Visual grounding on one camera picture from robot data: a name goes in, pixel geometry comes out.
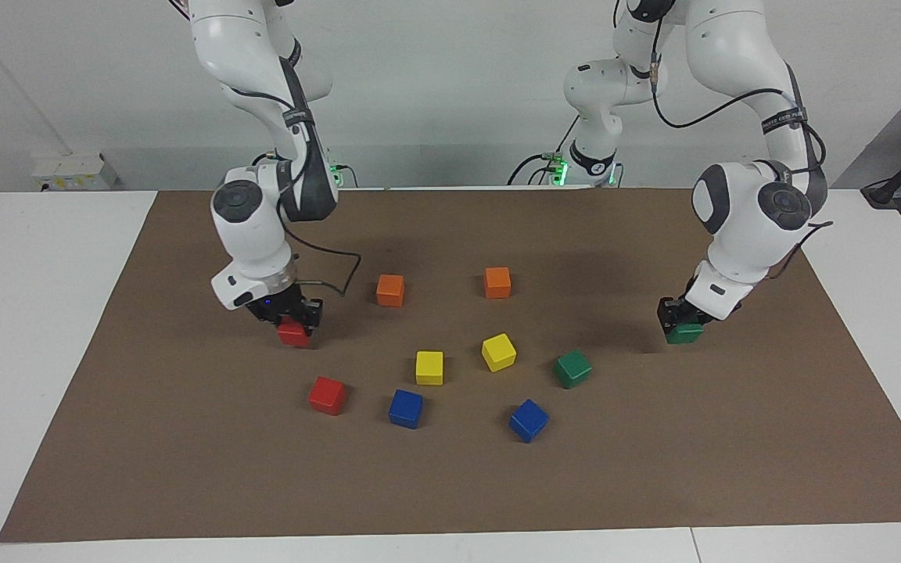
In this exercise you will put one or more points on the orange wooden cube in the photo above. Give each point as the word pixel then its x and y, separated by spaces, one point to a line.
pixel 390 291
pixel 497 283

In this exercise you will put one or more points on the yellow wooden cube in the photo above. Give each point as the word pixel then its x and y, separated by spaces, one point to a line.
pixel 429 367
pixel 499 352

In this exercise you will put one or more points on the green lit base connector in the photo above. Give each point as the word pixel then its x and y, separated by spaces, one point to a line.
pixel 332 167
pixel 557 168

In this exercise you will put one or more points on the green wooden cube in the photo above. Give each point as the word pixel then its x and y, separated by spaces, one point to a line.
pixel 572 369
pixel 685 335

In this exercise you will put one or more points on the blue wooden cube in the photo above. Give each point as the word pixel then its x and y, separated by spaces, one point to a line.
pixel 529 421
pixel 406 408

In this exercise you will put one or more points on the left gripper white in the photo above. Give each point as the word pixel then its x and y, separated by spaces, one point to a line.
pixel 720 293

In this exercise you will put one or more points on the brown paper table mat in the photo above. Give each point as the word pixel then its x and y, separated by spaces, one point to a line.
pixel 450 485

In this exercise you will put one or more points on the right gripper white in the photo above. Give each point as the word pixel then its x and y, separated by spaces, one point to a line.
pixel 239 291

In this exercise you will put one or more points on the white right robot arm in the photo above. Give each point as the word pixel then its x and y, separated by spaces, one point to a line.
pixel 239 39

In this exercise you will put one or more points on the red wooden cube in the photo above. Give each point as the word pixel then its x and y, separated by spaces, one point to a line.
pixel 294 335
pixel 327 396

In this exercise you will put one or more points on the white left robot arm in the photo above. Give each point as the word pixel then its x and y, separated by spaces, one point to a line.
pixel 732 47

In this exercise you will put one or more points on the white wall socket box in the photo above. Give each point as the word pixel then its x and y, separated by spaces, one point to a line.
pixel 75 172

